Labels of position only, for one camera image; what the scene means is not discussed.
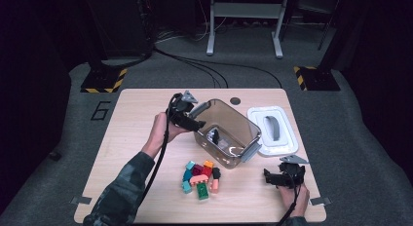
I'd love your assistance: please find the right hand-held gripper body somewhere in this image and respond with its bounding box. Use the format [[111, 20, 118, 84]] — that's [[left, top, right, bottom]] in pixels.
[[279, 154, 310, 189]]

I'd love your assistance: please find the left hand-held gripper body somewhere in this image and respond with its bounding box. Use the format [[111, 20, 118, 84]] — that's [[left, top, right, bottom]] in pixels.
[[168, 90, 199, 125]]

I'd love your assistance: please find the white toy car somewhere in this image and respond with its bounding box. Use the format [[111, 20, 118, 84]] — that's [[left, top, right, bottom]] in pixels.
[[206, 128, 222, 146]]

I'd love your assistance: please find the grey transparent storage box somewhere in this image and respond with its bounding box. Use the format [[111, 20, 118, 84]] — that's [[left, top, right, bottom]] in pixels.
[[187, 98, 263, 170]]

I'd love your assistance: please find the long pink toy brick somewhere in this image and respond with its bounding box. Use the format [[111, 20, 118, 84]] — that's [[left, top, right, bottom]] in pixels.
[[189, 174, 209, 187]]

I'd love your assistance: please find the white lid with grey handle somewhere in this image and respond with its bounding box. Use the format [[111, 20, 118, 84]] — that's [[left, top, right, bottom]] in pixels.
[[246, 105, 300, 158]]

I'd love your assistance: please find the salmon toy brick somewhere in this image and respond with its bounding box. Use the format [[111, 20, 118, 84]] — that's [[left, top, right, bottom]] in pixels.
[[209, 178, 220, 195]]

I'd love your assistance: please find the green toy brick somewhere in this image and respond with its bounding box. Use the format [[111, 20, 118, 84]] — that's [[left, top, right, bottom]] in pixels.
[[196, 182, 210, 201]]

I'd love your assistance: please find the person's right hand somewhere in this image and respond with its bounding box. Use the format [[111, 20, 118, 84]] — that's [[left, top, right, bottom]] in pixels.
[[278, 183, 310, 210]]

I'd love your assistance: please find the person's left hand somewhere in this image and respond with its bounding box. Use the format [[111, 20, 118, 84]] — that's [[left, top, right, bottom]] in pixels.
[[149, 112, 191, 149]]

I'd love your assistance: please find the black equipment cabinet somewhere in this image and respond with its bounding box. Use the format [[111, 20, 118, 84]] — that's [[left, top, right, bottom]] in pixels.
[[82, 0, 155, 59]]

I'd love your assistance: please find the white metal stand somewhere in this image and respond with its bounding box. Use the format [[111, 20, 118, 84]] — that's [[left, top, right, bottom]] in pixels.
[[206, 0, 291, 59]]

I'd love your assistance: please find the dark curtain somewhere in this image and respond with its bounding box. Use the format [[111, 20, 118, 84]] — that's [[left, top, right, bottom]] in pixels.
[[337, 0, 413, 201], [0, 0, 74, 214]]

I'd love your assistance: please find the dark metal stand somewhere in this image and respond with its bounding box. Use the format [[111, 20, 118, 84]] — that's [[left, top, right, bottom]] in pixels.
[[290, 0, 344, 52]]

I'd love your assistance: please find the right hand-held gripper black cable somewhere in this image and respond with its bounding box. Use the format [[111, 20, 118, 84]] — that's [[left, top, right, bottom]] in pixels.
[[277, 171, 301, 226]]

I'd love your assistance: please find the hand-held gripper black cable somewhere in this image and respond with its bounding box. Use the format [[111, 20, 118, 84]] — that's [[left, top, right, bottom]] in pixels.
[[139, 93, 183, 205], [277, 171, 301, 226]]

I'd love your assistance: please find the grey metal bracket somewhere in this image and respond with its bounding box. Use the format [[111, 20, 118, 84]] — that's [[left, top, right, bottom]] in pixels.
[[310, 196, 332, 207], [70, 196, 93, 206]]

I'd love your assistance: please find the left hand-held gripper black cable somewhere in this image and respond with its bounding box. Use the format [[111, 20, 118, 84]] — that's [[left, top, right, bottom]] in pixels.
[[139, 93, 183, 205]]

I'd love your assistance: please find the thick black floor cable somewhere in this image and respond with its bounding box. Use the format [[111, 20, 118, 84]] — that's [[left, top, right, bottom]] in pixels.
[[100, 49, 154, 70]]

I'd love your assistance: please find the white cable bundle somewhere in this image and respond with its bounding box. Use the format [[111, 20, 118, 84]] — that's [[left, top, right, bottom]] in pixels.
[[155, 20, 228, 44]]

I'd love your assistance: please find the black yellow striped base plate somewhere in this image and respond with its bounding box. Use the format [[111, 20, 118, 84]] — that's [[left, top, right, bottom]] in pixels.
[[293, 65, 341, 92], [80, 67, 129, 94]]

